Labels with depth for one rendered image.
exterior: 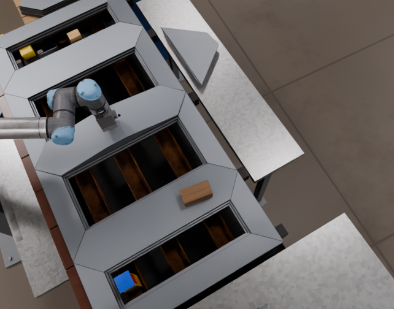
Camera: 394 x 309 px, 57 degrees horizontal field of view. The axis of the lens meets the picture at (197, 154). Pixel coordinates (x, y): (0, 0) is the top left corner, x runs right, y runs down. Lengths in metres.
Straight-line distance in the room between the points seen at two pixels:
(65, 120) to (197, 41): 0.86
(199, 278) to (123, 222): 0.37
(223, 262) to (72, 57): 1.20
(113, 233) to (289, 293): 0.70
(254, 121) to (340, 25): 1.61
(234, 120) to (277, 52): 1.27
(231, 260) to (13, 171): 1.12
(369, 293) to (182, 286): 0.63
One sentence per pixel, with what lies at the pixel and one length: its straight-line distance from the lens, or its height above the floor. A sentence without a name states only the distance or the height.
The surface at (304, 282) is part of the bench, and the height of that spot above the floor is 1.05.
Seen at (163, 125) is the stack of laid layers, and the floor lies 0.84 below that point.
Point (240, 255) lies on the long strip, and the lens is 1.44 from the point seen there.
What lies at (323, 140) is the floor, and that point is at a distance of 2.59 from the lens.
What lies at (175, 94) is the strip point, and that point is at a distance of 1.68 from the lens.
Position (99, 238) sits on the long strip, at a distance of 1.52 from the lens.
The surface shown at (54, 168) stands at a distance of 1.67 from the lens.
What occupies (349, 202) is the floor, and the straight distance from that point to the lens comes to 2.49.
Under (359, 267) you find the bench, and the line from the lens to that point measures 1.31.
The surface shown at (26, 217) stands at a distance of 1.85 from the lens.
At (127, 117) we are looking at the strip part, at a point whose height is 0.88.
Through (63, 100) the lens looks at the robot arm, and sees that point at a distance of 1.40.
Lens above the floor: 2.27
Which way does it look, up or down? 68 degrees down
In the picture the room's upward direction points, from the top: 8 degrees counter-clockwise
